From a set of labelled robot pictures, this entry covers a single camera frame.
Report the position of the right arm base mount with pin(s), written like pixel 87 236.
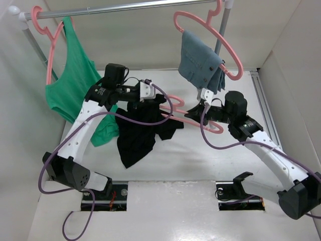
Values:
pixel 232 197

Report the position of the metal clothes rack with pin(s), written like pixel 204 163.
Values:
pixel 23 17

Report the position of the pink hanger with denim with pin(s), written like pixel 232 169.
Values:
pixel 207 25

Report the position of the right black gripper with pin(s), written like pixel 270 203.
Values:
pixel 194 113

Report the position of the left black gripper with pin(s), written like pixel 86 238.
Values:
pixel 139 103

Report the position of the aluminium rail right side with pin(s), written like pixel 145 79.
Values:
pixel 270 127

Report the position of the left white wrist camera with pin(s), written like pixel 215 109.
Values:
pixel 146 89

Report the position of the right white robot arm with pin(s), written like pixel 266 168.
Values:
pixel 298 190

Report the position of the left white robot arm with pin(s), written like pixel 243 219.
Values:
pixel 64 163

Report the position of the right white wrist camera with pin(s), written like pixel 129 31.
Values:
pixel 206 96

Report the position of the blue denim garment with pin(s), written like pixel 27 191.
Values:
pixel 200 65

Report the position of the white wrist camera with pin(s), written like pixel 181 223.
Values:
pixel 206 96
pixel 146 89

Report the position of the green tank top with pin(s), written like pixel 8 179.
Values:
pixel 66 95

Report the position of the black t shirt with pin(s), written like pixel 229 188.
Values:
pixel 136 141

